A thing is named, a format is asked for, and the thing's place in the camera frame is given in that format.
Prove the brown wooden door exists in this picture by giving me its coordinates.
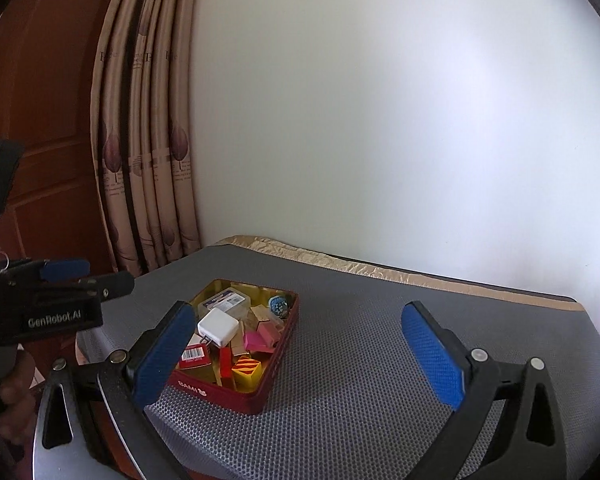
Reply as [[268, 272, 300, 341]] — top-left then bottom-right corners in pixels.
[[0, 0, 116, 311]]

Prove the person's left hand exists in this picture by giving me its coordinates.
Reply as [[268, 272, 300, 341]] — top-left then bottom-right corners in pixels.
[[0, 350, 43, 448]]

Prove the clear labelled plastic box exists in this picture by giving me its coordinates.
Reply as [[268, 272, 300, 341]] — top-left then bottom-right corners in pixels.
[[200, 287, 253, 318]]

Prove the red tin box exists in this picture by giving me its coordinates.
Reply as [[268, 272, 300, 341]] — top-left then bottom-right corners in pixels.
[[169, 277, 300, 416]]

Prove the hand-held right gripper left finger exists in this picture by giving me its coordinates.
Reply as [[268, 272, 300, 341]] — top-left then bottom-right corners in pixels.
[[32, 301, 197, 480]]

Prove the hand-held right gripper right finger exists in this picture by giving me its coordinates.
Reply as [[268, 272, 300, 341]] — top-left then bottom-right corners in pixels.
[[401, 301, 567, 480]]

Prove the pink box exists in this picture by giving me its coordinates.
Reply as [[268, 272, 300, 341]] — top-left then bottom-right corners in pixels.
[[243, 322, 281, 356]]

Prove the yellow striped box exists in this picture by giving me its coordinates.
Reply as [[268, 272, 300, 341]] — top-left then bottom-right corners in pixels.
[[231, 355, 263, 393]]

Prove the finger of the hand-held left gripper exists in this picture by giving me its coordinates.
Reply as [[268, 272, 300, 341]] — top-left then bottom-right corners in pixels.
[[77, 271, 136, 303], [0, 259, 92, 283]]

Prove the beige leaf-print curtain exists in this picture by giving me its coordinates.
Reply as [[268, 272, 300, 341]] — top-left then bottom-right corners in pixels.
[[90, 0, 203, 278]]

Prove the red labelled box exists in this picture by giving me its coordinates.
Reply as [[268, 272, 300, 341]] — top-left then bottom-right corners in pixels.
[[179, 346, 212, 372]]

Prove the white power adapter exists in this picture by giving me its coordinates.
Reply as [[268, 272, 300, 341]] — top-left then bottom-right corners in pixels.
[[196, 308, 240, 348]]

